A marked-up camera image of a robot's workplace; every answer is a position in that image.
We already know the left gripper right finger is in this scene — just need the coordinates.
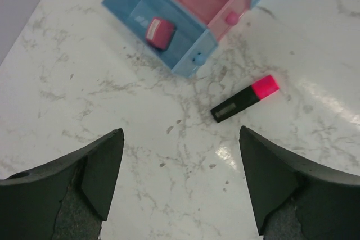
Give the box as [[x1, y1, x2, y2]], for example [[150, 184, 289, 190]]
[[239, 126, 359, 239]]

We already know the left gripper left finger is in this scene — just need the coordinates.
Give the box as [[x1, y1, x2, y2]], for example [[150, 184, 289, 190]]
[[1, 129, 124, 239]]

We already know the pink eraser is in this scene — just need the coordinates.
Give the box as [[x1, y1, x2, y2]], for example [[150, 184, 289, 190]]
[[145, 17, 176, 51]]

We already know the pink cap black highlighter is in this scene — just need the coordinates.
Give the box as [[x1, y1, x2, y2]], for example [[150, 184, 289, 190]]
[[210, 75, 280, 123]]

